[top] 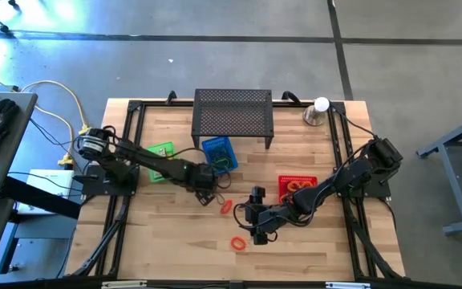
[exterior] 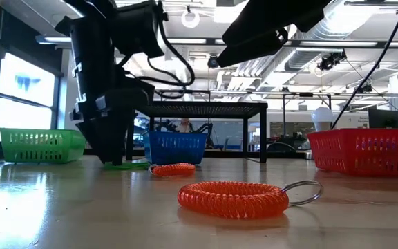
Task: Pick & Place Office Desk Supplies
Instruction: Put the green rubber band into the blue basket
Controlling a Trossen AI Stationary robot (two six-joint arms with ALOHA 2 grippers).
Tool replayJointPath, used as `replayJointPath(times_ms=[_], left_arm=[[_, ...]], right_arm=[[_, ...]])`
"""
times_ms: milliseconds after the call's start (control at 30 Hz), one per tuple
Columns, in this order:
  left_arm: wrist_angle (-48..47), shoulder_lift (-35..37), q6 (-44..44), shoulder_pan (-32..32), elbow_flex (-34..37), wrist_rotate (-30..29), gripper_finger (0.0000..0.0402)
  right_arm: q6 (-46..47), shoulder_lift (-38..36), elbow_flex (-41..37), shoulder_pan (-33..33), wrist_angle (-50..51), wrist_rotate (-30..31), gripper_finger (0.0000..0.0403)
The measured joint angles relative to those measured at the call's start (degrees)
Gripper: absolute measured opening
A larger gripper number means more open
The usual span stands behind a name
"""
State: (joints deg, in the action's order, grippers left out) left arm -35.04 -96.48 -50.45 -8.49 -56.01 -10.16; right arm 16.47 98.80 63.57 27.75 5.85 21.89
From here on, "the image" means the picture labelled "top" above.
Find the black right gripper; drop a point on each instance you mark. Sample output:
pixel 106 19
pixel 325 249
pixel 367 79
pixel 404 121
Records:
pixel 265 218

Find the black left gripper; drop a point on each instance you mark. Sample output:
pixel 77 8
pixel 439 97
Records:
pixel 203 176

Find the dark rubber band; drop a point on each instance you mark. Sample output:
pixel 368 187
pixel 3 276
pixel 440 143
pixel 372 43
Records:
pixel 219 150
pixel 224 199

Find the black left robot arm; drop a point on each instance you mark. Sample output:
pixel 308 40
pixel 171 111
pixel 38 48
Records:
pixel 155 162

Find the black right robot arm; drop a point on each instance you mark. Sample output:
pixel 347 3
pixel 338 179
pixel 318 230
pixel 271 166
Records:
pixel 351 176

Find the red plastic basket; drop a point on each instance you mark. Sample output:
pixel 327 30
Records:
pixel 287 179

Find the blue plastic basket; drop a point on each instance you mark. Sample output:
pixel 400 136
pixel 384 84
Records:
pixel 211 142

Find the green plastic basket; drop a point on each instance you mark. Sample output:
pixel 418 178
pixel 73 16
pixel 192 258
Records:
pixel 152 150

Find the black mesh metal shelf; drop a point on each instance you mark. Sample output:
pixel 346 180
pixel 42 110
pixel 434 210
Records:
pixel 233 116

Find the black curved clamp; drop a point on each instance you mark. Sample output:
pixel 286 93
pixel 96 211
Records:
pixel 171 96
pixel 291 96

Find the white box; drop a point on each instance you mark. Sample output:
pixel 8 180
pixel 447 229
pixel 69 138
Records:
pixel 46 180

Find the grey metal bench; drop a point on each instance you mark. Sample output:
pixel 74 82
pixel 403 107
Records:
pixel 457 184

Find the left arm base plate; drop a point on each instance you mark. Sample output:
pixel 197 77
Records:
pixel 94 186

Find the silver metal bracket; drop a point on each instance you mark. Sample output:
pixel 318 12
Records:
pixel 124 284
pixel 347 285

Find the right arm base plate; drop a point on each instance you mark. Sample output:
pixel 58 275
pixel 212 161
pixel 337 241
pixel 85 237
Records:
pixel 379 190

